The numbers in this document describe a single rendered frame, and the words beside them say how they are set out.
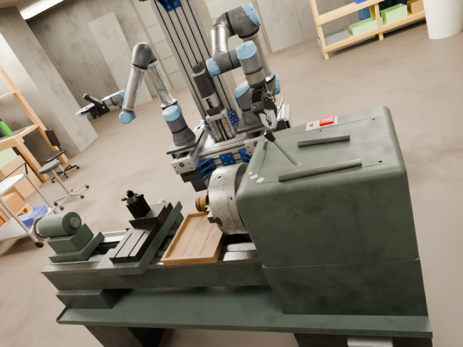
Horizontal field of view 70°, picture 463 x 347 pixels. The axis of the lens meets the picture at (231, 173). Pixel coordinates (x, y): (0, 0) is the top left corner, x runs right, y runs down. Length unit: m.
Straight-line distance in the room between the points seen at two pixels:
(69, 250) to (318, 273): 1.50
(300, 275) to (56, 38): 10.99
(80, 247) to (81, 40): 9.53
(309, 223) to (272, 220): 0.14
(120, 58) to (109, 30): 0.77
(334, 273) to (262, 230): 0.34
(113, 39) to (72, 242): 8.71
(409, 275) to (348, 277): 0.22
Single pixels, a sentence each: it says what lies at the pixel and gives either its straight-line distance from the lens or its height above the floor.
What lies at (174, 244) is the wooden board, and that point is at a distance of 1.81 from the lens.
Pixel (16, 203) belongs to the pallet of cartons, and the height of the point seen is 0.26.
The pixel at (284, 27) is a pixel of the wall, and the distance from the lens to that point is 9.62.
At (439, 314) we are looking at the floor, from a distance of 2.29.
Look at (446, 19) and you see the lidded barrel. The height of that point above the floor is 0.27.
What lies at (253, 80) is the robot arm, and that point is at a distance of 1.35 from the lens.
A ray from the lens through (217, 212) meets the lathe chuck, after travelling 1.41.
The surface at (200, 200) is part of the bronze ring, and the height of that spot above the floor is 1.12.
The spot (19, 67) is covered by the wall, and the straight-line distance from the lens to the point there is 8.43.
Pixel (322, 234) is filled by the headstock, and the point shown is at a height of 1.02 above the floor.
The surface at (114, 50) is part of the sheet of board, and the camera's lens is 10.54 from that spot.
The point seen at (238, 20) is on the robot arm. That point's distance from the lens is 1.77.
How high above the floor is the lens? 1.88
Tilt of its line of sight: 27 degrees down
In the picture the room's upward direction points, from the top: 24 degrees counter-clockwise
